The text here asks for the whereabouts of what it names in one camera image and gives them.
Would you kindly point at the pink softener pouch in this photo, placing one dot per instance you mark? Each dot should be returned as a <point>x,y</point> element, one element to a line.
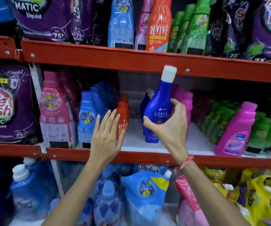
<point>188,204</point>

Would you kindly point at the row of magenta bottles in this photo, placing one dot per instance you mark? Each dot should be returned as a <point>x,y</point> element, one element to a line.
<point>184,98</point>

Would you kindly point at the tall orange bottle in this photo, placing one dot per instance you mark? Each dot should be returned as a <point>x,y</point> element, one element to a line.
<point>159,28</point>

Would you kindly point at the row of green bottles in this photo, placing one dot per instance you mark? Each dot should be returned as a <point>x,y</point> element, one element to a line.
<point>217,120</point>

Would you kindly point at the person's left hand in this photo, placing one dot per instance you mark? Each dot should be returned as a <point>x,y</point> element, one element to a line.
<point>104,143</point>

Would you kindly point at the blue heart print bottle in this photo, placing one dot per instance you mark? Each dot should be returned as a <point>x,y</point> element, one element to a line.
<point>108,207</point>
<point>87,214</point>

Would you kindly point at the person's left forearm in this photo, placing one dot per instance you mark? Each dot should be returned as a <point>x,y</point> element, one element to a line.
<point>74,197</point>

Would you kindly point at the dark purple detergent pouch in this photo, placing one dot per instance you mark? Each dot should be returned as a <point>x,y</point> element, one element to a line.
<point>101,23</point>
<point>214,37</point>

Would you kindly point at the person's left thumb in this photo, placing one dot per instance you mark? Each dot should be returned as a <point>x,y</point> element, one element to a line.
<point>122,141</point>

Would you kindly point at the dark blue bottle white cap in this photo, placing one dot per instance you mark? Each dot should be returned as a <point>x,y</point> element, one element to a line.
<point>160,101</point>

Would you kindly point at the row of dark pink bottles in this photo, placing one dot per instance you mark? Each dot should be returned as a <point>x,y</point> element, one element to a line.
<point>70,89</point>

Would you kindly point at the row of blue bottles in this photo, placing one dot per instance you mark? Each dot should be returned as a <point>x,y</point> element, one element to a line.
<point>103,96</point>

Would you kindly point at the light blue softener bottle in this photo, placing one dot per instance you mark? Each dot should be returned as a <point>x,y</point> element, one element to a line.
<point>87,122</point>
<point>121,23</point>

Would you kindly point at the person's right thumb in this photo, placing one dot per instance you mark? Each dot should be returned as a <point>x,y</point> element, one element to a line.
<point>152,124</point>

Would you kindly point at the large pink softener bottle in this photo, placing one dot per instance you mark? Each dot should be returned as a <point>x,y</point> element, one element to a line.
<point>55,115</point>

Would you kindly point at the small orange bottle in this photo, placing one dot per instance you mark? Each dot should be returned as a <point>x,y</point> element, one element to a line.
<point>123,112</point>

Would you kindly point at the pink liquid detergent bottle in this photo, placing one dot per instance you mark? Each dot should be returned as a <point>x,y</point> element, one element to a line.
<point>234,134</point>

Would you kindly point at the person's left little finger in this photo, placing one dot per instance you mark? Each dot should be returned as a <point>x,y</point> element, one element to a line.
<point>98,123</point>

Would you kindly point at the group of green bottles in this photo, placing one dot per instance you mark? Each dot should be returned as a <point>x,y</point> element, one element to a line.
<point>266,131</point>

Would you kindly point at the row of dark maroon bottles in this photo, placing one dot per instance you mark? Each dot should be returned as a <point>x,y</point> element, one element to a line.
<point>201,108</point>

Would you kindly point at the large blue jug white cap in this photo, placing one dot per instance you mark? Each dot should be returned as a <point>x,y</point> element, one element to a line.
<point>31,190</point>

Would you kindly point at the long red shelf beam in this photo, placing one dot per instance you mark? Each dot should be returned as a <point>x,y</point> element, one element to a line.
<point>135,59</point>
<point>149,157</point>

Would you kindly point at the person's right hand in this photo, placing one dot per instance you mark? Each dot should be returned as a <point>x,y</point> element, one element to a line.
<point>173,134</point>

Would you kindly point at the person's right forearm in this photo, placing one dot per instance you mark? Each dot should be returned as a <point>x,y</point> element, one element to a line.
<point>210,200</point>

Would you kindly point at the green softener bottle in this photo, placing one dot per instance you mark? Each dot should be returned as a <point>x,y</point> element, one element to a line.
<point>183,25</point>
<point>174,32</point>
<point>199,30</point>

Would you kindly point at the white shelf board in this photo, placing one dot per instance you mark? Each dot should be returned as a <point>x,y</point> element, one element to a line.
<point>135,141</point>

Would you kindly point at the blue yellow softener pouch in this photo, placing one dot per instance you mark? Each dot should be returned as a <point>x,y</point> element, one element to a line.
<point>144,197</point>

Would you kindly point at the pile of yellow detergent pouches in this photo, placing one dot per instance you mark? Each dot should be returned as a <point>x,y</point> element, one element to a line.
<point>255,195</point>

